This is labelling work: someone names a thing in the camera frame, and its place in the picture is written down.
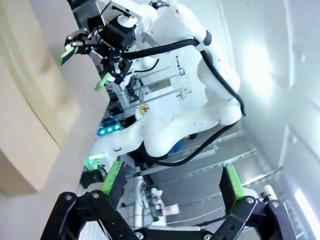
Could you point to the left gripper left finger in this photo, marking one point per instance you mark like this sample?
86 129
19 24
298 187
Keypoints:
112 185

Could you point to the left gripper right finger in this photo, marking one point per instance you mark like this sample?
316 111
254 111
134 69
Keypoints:
232 190

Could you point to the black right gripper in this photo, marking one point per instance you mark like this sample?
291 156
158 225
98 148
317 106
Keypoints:
112 37

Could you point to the large cardboard box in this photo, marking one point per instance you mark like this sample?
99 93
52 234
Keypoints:
22 100

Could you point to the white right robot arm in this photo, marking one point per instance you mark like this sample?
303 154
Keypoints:
200 105

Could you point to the green glowing status light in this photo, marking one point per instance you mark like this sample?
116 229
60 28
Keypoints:
96 160

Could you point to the black device blue lights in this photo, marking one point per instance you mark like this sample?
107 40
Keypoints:
110 128

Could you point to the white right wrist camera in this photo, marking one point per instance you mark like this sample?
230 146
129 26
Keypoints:
117 6

